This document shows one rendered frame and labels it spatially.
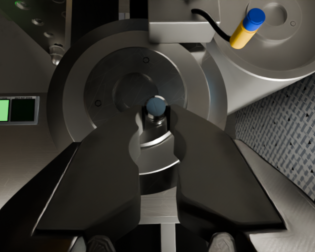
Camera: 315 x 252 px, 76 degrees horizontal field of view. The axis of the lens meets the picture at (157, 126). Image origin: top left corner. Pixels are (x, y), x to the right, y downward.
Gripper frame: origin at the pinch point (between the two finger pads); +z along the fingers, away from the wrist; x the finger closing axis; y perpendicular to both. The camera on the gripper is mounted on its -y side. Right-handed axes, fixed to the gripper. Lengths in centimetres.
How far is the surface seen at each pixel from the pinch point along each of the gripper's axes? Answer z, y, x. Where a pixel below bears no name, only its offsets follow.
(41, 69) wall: 157, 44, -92
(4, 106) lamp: 33, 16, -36
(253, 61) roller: 6.6, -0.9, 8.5
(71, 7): 10.1, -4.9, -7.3
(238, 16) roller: 9.3, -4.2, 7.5
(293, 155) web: 6.8, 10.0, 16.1
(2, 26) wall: 176, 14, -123
